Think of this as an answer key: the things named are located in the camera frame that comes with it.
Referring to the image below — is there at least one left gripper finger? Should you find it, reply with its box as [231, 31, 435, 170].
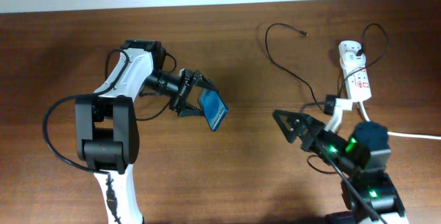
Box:
[194, 70, 218, 91]
[178, 101, 204, 117]

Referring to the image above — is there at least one blue screen smartphone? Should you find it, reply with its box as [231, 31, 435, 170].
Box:
[198, 89, 229, 132]

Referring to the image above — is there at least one black charging cable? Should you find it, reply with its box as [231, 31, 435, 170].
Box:
[265, 23, 390, 113]

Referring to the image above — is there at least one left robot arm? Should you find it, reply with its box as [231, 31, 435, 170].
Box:
[74, 39, 218, 223]

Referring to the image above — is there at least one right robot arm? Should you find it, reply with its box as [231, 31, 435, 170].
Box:
[272, 110, 409, 223]

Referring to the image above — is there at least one white USB charger adapter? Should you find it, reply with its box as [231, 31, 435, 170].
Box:
[340, 52, 366, 69]

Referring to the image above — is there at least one white power strip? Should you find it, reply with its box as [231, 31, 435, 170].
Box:
[338, 41, 371, 103]

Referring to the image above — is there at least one white power strip cord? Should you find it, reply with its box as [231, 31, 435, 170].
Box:
[356, 101, 441, 141]

